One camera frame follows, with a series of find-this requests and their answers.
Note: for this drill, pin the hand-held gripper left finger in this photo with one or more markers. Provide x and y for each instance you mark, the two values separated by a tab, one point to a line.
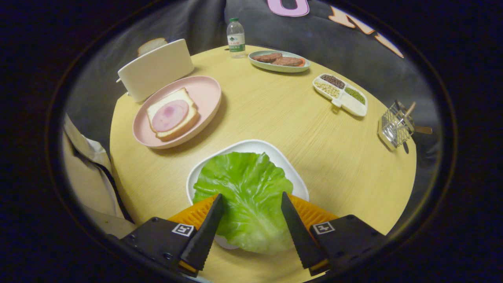
206	232

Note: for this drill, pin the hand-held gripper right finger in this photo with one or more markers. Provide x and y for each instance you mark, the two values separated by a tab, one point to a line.
298	232

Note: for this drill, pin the green lettuce leaf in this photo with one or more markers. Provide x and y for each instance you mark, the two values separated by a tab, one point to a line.
243	188

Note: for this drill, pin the plain white bread slice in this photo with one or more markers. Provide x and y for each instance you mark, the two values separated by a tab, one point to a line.
151	45

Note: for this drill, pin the white plate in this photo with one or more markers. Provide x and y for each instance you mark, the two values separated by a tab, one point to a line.
243	146

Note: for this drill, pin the pink ham slice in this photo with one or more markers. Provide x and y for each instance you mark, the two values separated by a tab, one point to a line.
169	115

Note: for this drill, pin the pink plate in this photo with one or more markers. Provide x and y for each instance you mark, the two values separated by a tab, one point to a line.
206	94

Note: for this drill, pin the white divided dish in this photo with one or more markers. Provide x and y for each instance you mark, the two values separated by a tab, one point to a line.
353	105

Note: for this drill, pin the bread slice under ham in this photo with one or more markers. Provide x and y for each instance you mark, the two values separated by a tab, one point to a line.
177	96

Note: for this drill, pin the clear utensil holder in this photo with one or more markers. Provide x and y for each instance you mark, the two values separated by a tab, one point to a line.
393	127

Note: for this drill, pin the heap of pale soybeans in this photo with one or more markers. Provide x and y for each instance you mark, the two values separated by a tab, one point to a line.
327	89

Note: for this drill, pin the heap of green beans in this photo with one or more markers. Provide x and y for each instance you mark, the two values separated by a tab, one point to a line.
355	95

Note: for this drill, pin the heap of dark beans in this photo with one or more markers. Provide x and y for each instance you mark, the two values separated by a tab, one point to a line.
333	81

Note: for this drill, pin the pale green plate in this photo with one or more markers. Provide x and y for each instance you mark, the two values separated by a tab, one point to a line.
275	67

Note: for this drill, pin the cream white toaster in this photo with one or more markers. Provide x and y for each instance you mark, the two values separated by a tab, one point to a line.
157	72

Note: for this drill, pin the brown meat piece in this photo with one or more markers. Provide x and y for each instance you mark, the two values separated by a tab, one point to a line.
289	61
265	57

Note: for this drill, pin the clear plastic water bottle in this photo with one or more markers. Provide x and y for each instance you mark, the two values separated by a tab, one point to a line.
236	39

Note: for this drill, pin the black backdrop cloth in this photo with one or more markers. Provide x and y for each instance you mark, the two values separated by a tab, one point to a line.
204	23

